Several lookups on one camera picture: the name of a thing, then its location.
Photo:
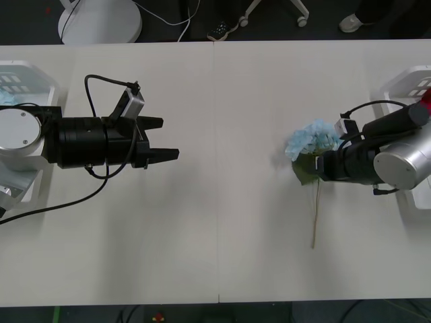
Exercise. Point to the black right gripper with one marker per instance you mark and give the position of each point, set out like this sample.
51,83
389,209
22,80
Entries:
336,166

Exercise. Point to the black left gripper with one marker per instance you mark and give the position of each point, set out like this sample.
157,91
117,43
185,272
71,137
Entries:
123,144

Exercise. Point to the pale blue flower with stem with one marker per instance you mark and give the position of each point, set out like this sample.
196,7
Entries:
309,136

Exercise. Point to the silver and black left arm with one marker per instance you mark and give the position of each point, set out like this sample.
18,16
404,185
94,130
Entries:
20,134

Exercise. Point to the silver and black right arm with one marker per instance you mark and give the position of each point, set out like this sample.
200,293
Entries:
400,165

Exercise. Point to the red rose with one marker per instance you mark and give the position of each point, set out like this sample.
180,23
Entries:
426,99

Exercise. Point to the white round stand base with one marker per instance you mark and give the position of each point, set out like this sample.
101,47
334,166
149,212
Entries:
101,25

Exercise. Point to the white chair base with castors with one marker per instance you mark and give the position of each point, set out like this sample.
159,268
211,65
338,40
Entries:
296,11

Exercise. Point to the pale blue flower head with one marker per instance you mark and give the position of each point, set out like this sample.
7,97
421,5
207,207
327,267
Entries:
5,97

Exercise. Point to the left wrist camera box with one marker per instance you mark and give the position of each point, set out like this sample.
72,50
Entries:
132,103

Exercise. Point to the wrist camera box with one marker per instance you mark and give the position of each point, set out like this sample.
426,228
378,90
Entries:
132,103
344,127

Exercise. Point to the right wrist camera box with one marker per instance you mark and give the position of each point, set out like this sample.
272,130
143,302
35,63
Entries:
344,127

